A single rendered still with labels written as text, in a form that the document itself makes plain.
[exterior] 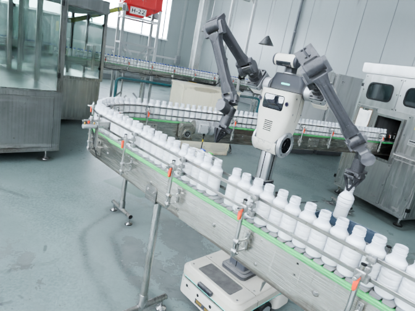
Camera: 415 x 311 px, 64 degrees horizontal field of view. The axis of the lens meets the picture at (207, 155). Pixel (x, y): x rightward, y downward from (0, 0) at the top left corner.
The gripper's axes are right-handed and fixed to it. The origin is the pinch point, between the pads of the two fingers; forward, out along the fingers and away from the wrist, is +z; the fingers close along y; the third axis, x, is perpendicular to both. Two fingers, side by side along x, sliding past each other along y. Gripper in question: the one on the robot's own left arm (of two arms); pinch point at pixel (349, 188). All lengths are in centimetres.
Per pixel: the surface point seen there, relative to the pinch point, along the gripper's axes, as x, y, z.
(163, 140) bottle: 82, -46, 3
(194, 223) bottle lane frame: 43, -51, 29
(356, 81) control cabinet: 282, 626, -43
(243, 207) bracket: 15, -57, 6
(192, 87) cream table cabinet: 366, 215, 18
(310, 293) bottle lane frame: -17, -51, 23
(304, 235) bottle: -7.2, -47.7, 7.4
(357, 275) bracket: -30, -59, 4
